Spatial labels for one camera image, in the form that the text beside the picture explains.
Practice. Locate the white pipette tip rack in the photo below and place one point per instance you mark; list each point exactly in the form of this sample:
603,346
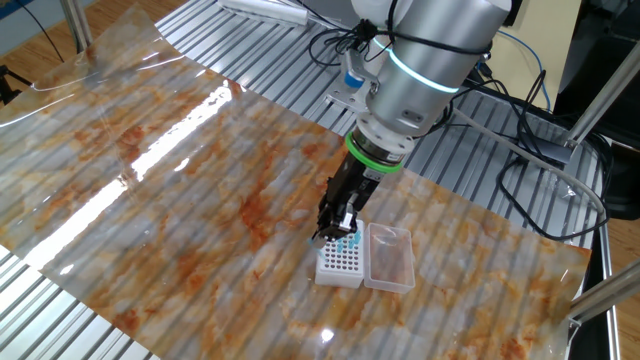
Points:
340,277

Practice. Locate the grey adapter box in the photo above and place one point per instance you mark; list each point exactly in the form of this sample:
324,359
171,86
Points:
555,151

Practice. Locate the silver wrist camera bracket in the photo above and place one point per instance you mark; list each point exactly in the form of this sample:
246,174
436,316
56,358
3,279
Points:
354,79

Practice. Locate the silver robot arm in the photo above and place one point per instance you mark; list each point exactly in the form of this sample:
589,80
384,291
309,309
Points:
430,60

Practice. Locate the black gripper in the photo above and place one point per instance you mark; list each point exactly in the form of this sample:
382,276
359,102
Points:
352,182

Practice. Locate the black cabinet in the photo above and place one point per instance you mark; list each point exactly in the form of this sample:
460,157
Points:
590,50

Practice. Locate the black screen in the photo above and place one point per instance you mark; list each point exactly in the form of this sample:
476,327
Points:
518,15

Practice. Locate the aluminium frame post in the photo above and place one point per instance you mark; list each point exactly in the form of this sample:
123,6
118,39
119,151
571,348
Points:
610,292
605,95
75,25

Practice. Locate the clear plastic rack lid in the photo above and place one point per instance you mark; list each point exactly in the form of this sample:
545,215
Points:
390,260

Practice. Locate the black tripod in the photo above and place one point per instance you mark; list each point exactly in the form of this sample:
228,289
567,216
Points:
5,87

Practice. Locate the marble pattern plastic sheet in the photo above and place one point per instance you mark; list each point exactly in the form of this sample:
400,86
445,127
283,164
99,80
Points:
150,225

